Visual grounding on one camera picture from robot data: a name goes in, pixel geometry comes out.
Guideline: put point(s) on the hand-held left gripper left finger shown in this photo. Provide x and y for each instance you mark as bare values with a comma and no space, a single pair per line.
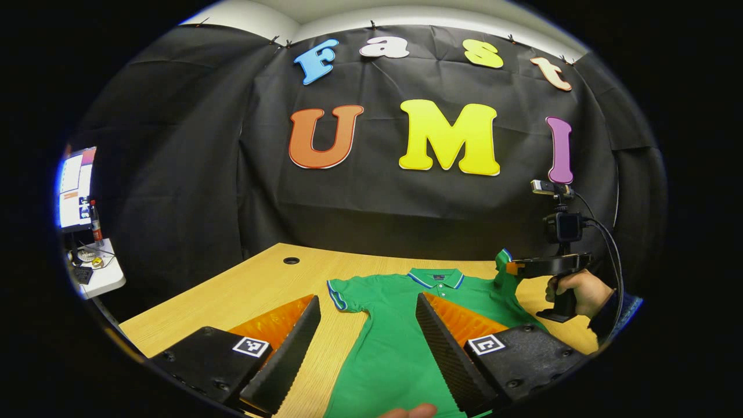
287,360

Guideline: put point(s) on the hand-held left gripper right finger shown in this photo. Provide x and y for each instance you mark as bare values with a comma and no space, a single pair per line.
450,363

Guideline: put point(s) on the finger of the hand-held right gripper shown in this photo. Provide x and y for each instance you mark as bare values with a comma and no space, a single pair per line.
511,268

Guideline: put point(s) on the green T-shirt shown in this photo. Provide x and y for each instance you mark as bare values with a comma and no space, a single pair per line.
389,348

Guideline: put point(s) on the black backdrop cloth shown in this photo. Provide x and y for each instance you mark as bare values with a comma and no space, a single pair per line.
377,209

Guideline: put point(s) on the white side table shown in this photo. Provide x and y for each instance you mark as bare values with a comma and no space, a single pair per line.
107,278

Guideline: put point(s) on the small grey round object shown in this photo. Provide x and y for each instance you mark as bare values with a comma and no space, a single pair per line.
87,255

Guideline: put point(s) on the red bottle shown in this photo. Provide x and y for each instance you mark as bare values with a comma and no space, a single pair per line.
96,229

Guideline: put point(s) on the computer monitor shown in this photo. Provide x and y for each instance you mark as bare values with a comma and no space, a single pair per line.
75,191

